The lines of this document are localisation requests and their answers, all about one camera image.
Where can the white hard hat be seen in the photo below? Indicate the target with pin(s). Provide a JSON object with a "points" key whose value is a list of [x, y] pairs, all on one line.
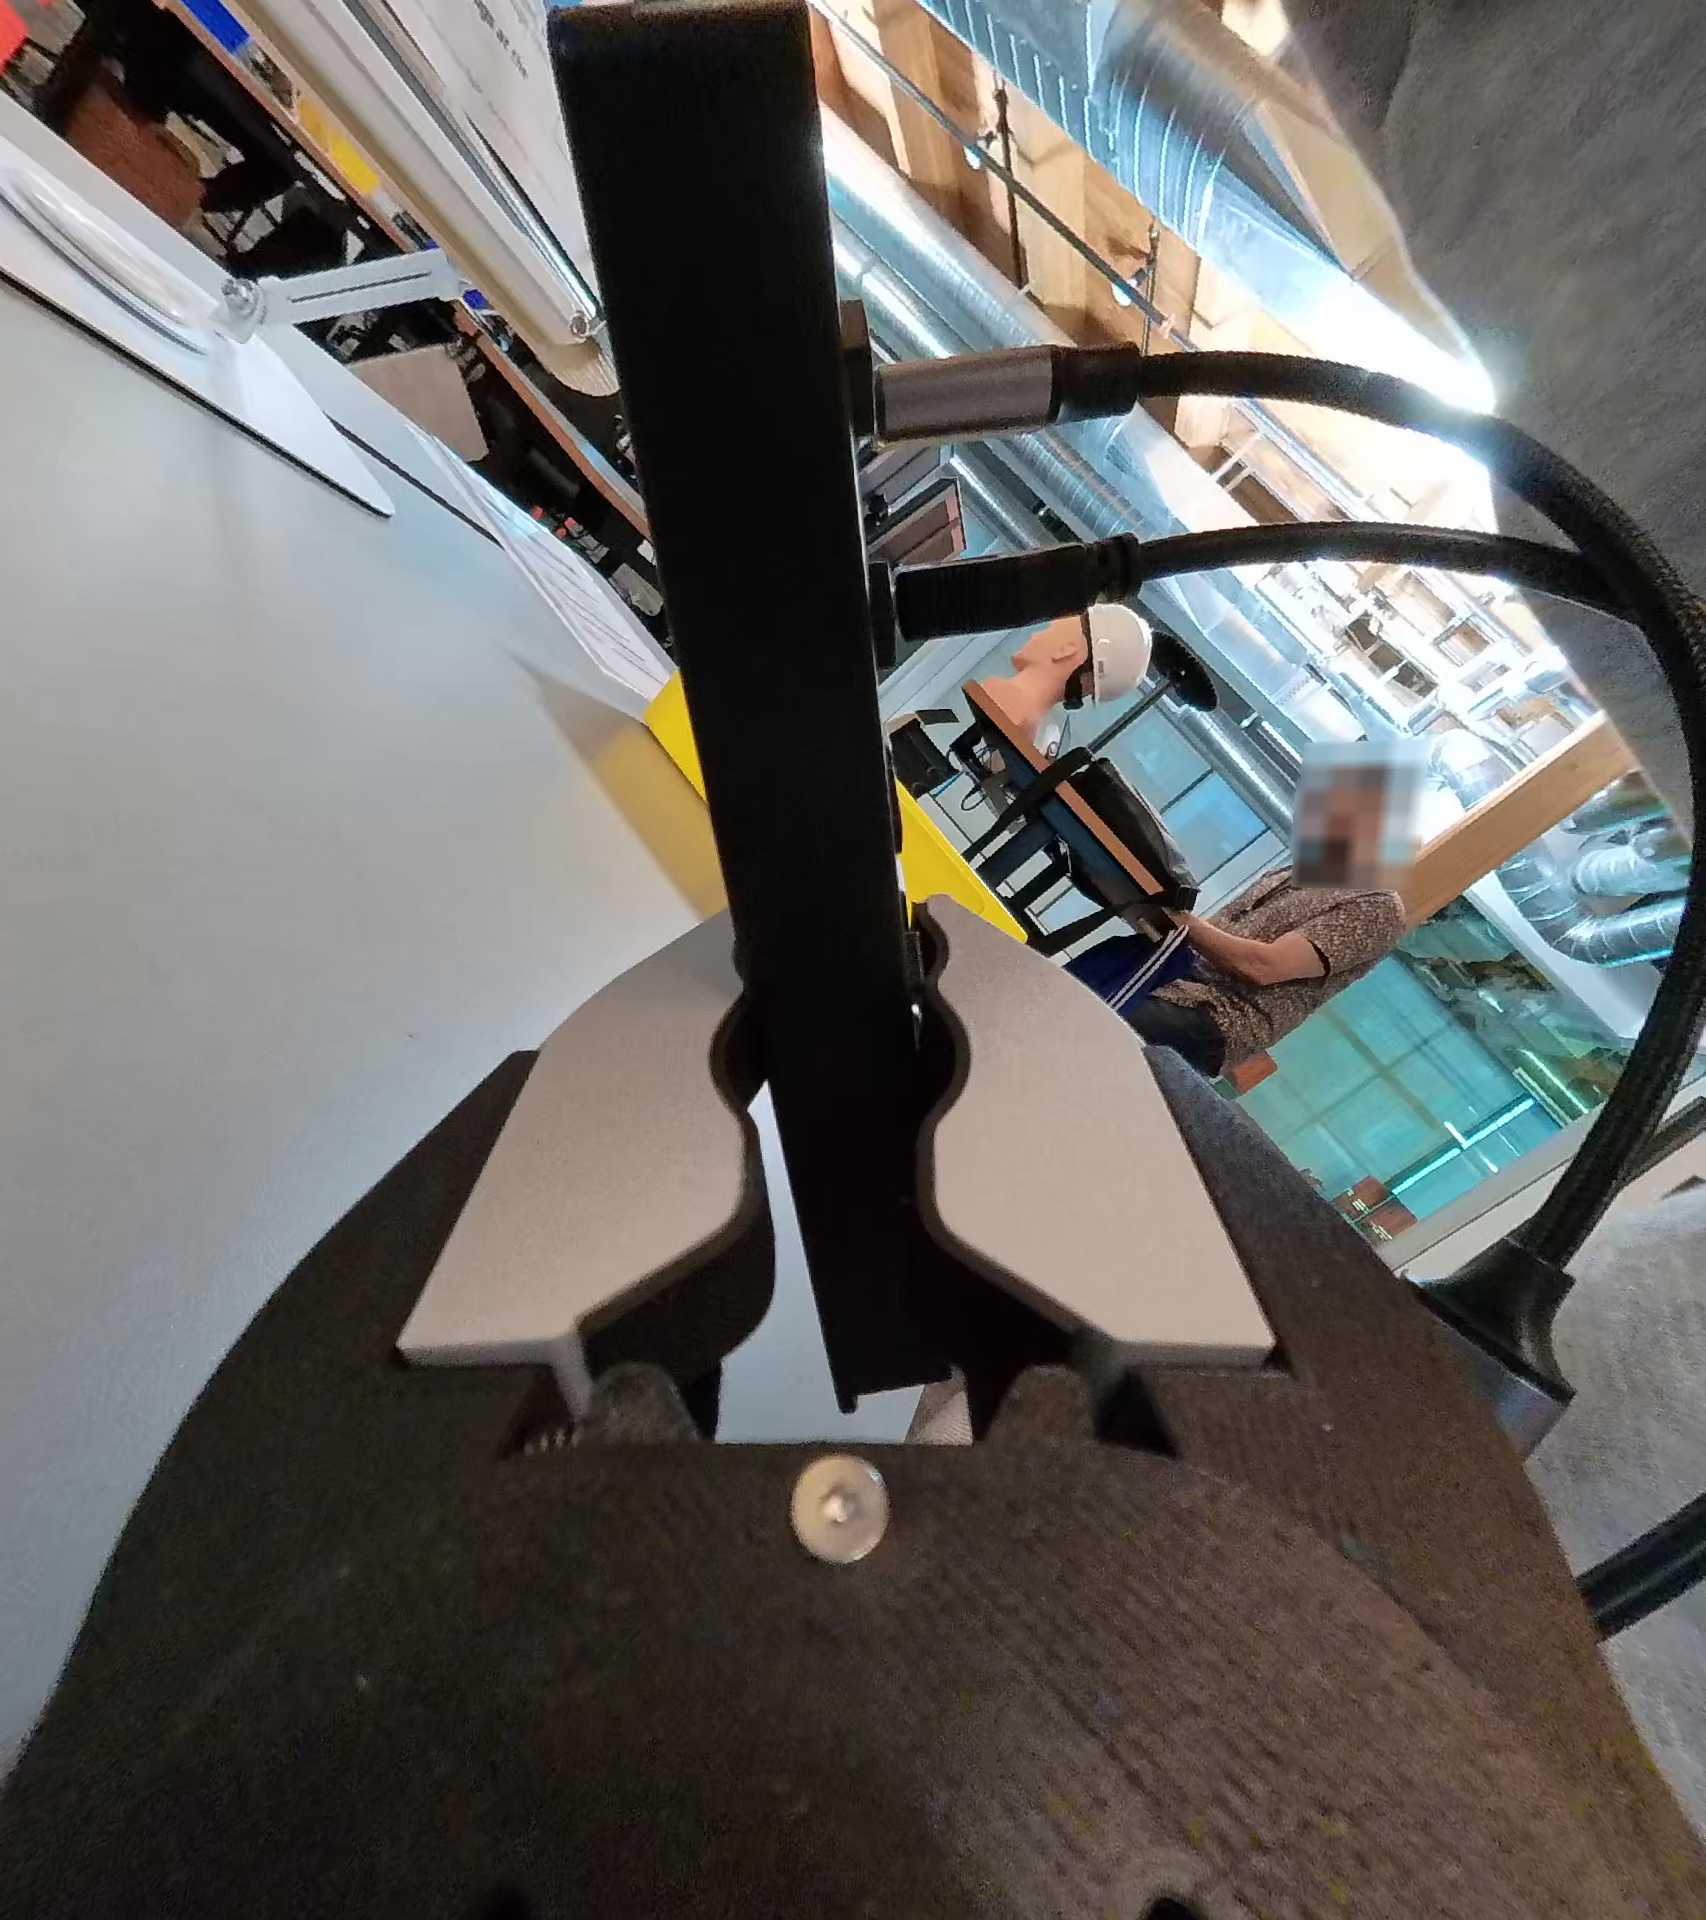
{"points": [[1117, 645]]}

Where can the instruction sheet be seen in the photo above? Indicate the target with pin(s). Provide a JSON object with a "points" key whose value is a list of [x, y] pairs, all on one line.
{"points": [[508, 135]]}

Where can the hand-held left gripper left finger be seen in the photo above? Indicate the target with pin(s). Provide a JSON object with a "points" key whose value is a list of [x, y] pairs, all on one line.
{"points": [[599, 1184]]}

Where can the silver ventilation duct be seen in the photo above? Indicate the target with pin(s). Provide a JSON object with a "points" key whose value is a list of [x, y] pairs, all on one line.
{"points": [[1212, 180]]}

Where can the white paper sheet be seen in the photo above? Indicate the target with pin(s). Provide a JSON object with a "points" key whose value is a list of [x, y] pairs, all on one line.
{"points": [[569, 601]]}

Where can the mannequin head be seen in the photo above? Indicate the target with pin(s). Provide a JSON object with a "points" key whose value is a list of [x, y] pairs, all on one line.
{"points": [[1040, 674]]}

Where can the grey desk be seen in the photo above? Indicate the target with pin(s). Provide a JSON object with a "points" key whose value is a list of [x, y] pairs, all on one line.
{"points": [[193, 900]]}

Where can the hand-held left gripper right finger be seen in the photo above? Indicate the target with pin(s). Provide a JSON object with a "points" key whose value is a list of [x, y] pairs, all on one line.
{"points": [[1092, 1184]]}

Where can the person's grey sweater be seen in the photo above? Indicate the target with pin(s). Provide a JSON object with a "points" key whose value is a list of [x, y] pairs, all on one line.
{"points": [[1618, 224]]}

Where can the large yellow plastic bin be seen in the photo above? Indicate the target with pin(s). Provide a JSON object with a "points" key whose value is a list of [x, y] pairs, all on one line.
{"points": [[681, 781]]}

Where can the black usb hub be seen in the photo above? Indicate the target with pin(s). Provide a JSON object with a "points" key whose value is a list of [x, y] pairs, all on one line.
{"points": [[749, 601]]}

